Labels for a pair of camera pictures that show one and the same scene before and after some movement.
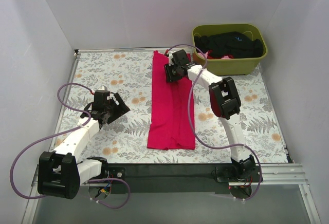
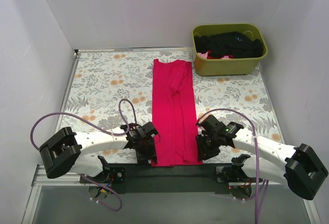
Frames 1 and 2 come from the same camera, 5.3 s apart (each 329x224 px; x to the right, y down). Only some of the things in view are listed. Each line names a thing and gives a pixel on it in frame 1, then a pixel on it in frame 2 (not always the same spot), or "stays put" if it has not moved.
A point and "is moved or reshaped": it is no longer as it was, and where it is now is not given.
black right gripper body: (169, 73) → (204, 146)
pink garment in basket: (208, 56) stays put
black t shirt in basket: (238, 45) stays put
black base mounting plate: (179, 178) stays put
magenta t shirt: (171, 123) is moved or reshaped
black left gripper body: (113, 110) → (146, 151)
